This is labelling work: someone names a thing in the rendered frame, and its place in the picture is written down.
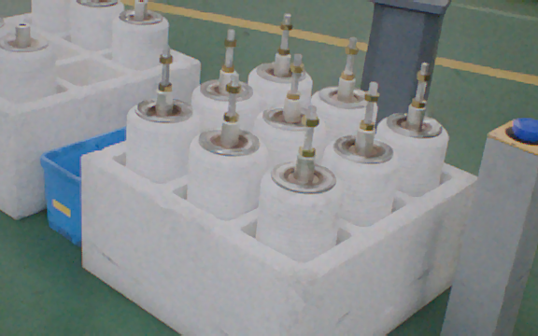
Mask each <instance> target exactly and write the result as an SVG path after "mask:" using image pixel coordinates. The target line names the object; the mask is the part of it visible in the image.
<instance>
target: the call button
mask: <svg viewBox="0 0 538 336"><path fill-rule="evenodd" d="M512 129H513V130H514V134H515V136H517V137H518V138H521V139H523V140H527V141H533V142H536V141H538V119H532V118H518V119H514V120H513V124H512Z"/></svg>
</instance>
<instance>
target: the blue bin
mask: <svg viewBox="0 0 538 336"><path fill-rule="evenodd" d="M126 129H127V126H124V127H121V128H118V129H115V130H112V131H109V132H106V133H101V134H98V135H96V136H93V137H90V138H87V139H84V140H81V141H78V142H76V143H72V144H69V145H66V146H63V147H58V148H55V149H53V150H50V151H47V152H45V153H43V154H42V155H41V156H40V165H41V167H44V177H45V189H46V199H47V209H48V220H49V226H50V228H52V229H53V230H55V231H57V232H58V233H60V234H61V235H62V236H63V237H65V238H66V239H68V240H69V241H70V242H72V243H73V244H75V245H77V246H79V247H82V173H81V158H82V157H83V156H84V155H87V154H90V153H93V152H95V151H102V150H103V149H104V148H106V147H111V146H114V145H117V144H119V143H122V142H125V141H126V135H127V134H126V132H127V130H126Z"/></svg>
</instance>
